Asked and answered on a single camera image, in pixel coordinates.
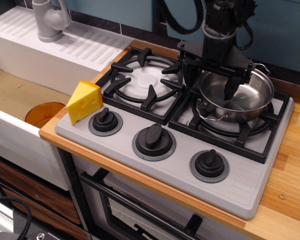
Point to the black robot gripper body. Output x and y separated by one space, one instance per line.
218 53

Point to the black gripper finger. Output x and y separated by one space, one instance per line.
231 87
191 70

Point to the stainless steel pot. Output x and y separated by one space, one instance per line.
248 103

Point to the yellow toy cheese wedge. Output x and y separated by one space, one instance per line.
86 99

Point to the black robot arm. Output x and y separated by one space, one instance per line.
223 15

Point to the black middle stove knob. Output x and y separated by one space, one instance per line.
154 143

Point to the black stove knob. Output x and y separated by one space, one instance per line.
105 123
209 166
154 143

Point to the black right stove knob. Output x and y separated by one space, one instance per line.
209 166

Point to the black left stove knob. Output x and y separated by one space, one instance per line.
105 123

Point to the grey toy stove top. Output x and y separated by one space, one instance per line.
151 121

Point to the black left burner grate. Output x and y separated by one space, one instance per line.
145 84

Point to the black burner grate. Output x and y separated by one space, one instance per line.
145 84
253 140

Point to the black right burner grate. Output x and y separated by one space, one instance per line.
253 140

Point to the grey toy faucet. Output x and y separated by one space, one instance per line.
50 22

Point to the white toy sink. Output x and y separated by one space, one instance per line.
33 72

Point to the wooden drawer fronts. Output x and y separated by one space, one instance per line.
50 205

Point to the oven door with black handle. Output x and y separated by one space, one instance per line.
137 221

